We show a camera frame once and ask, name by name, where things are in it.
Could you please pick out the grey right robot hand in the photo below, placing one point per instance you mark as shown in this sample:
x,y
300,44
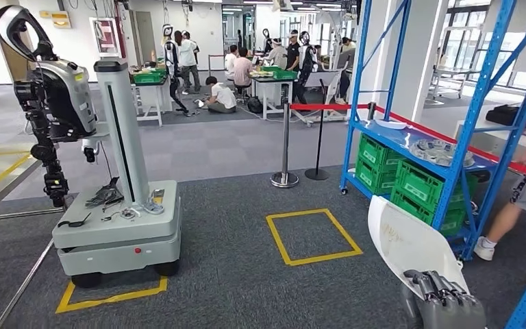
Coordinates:
x,y
453,313

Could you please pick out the white plastic car trim part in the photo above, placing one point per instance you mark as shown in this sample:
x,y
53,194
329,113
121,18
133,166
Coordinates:
x,y
403,240
390,124

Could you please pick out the round grey metal part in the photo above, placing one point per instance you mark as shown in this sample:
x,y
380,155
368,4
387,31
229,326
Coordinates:
x,y
435,152

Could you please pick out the green plastic crate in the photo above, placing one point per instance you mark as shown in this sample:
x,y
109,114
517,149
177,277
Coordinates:
x,y
374,154
285,74
147,78
415,184
372,179
410,206

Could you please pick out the yellow floor tape square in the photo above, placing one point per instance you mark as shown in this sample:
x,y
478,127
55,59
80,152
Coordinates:
x,y
326,257
108,299

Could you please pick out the white table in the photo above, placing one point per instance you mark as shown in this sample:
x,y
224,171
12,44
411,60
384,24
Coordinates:
x,y
494,136
272,91
152,93

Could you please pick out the thin black stanchion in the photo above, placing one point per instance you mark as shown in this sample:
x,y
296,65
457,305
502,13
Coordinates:
x,y
316,175

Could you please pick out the black bag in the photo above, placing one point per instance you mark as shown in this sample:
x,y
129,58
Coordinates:
x,y
503,116

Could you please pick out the silver stanchion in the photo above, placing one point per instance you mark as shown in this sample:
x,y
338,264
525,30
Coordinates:
x,y
285,150

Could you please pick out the red barrier tape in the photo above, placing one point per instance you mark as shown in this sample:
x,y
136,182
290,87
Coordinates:
x,y
326,107

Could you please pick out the black white humanoid robot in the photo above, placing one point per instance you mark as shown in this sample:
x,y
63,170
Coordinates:
x,y
171,54
307,54

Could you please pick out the dark loose robot parts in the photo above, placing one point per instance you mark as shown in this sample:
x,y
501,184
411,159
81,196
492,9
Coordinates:
x,y
106,196

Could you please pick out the grey wheeled column robot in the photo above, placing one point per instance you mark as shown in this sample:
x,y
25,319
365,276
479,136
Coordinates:
x,y
122,136

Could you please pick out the black stanchion post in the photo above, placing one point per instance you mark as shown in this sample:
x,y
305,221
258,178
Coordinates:
x,y
371,111

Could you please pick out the wall poster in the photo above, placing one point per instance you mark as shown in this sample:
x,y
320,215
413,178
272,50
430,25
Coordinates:
x,y
105,36

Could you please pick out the yellow wall sign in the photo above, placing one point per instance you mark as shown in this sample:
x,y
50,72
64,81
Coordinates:
x,y
59,19

